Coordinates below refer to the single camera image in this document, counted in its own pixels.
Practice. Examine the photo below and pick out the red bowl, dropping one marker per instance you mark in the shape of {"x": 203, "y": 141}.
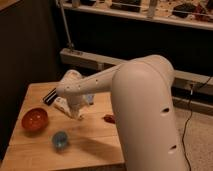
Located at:
{"x": 35, "y": 120}

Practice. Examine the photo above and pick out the blue glass cup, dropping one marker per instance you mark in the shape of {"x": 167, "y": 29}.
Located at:
{"x": 60, "y": 140}

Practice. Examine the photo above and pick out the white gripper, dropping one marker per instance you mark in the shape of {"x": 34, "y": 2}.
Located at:
{"x": 75, "y": 103}

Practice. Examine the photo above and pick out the dark red oblong object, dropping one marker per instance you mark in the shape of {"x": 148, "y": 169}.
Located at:
{"x": 109, "y": 118}

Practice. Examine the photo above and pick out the black striped rectangular block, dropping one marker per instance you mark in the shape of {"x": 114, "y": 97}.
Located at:
{"x": 50, "y": 97}

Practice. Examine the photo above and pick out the wooden table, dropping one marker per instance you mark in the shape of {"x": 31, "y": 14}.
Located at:
{"x": 90, "y": 144}

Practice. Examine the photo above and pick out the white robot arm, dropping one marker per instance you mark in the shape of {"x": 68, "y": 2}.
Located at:
{"x": 140, "y": 92}

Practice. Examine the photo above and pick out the grey baseboard ledge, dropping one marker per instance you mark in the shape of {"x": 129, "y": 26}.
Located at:
{"x": 186, "y": 80}

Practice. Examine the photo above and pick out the white shelf rail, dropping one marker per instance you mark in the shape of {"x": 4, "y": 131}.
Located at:
{"x": 147, "y": 13}

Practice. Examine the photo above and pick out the white bottle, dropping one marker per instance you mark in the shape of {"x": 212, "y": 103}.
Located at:
{"x": 61, "y": 104}

